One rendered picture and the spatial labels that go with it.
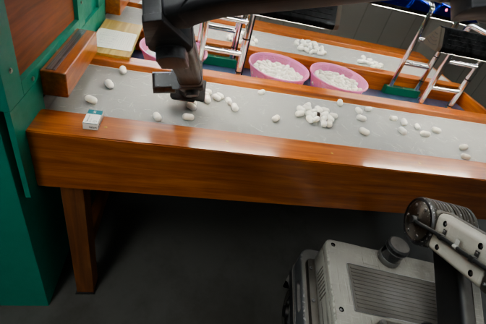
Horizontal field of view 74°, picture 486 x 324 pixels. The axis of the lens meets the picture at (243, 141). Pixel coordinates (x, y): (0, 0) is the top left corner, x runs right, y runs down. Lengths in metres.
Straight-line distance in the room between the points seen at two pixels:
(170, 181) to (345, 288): 0.59
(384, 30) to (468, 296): 2.38
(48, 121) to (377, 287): 1.02
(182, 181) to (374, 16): 2.37
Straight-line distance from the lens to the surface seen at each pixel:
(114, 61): 1.22
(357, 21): 2.96
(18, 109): 0.86
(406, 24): 3.07
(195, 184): 0.93
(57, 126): 0.90
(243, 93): 1.19
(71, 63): 0.98
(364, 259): 1.17
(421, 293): 1.21
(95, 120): 0.88
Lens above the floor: 1.29
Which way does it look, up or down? 36 degrees down
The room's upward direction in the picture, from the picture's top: 16 degrees clockwise
